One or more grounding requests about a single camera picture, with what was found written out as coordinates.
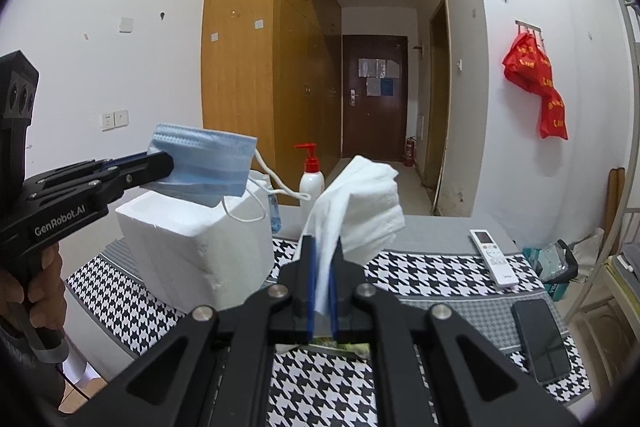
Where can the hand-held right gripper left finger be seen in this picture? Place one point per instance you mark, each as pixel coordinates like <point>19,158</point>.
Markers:
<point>310,279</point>

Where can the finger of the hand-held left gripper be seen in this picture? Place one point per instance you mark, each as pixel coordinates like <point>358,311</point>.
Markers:
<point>111,165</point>
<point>145,172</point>

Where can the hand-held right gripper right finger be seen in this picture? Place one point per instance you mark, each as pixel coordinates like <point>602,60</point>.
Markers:
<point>338,302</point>

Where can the blue face mask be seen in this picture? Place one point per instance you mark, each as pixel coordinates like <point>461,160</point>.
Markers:
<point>210,162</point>

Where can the white foam box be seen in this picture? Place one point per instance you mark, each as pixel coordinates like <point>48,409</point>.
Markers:
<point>190,247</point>

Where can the white tissue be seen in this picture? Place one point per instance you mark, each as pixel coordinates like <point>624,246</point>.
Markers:
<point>370,207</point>

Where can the person's left forearm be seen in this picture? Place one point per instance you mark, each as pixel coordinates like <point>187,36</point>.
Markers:
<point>22,372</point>

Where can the person's left hand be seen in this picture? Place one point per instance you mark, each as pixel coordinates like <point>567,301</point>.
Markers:
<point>40,279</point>

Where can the small blue bottle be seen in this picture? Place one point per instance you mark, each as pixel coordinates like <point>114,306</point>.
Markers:
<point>275,217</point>

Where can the houndstooth tablecloth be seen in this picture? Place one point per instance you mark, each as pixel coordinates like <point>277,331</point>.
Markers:
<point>425,277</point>

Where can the white pump bottle red cap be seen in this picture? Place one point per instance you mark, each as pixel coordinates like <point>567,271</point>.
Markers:
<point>311,187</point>

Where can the wooden wardrobe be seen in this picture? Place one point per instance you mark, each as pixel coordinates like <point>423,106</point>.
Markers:
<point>240,57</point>

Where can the white remote control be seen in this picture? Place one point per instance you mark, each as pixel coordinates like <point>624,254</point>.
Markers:
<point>492,257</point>

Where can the dark brown entrance door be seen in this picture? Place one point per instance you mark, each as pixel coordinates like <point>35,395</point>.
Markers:
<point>360,127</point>

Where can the red fire extinguisher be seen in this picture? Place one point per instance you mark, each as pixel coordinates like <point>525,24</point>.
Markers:
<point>409,152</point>

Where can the black smartphone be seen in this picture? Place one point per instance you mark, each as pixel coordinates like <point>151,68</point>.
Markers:
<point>542,342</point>

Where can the paper notices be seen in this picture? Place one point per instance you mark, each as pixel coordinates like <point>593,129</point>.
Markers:
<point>377,77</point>

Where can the light wooden side door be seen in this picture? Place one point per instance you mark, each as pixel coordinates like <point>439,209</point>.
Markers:
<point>437,107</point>

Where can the red plastic bag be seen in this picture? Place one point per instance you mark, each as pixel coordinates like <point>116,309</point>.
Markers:
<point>552,117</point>
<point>525,64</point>

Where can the wooden planks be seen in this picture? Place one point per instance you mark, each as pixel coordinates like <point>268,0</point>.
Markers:
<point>614,202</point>

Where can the white metal bunk bed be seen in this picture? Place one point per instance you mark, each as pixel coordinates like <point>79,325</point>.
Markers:
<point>630,107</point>

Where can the white wall socket pair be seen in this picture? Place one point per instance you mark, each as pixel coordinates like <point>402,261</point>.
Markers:
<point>115,120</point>

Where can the white wall switch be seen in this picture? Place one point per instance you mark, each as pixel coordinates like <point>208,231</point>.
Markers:
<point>126,24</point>

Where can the wall hook rack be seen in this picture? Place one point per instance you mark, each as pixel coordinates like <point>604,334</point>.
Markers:
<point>529,27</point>

